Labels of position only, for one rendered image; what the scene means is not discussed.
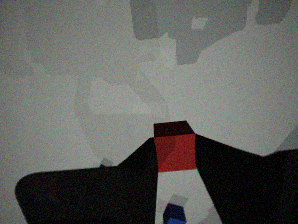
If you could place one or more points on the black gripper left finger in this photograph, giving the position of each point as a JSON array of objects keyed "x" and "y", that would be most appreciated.
[{"x": 126, "y": 192}]

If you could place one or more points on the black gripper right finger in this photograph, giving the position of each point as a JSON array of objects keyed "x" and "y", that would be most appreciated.
[{"x": 246, "y": 188}]

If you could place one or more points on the blue cube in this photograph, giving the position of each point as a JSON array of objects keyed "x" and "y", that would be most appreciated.
[{"x": 174, "y": 214}]

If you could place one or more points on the red block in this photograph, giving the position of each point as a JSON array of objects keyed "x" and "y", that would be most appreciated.
[{"x": 175, "y": 146}]

